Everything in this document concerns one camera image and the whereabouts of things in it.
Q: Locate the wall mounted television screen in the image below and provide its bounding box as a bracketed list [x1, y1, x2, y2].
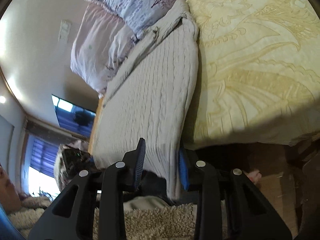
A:
[52, 95, 96, 138]

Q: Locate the wooden bed frame edge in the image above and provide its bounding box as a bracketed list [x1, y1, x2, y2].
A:
[88, 97, 104, 155]

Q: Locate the pink pillow behind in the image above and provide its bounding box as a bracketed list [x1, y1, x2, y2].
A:
[71, 3, 138, 95]

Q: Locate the blue window curtain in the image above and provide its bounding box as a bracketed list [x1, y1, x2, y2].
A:
[30, 138, 59, 178]

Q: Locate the beige cable knit sweater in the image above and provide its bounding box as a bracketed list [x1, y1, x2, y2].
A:
[91, 0, 199, 199]

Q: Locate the white wall switch plate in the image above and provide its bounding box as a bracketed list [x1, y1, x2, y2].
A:
[58, 20, 72, 43]

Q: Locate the yellow patterned bedspread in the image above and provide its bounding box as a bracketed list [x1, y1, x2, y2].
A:
[182, 0, 319, 150]

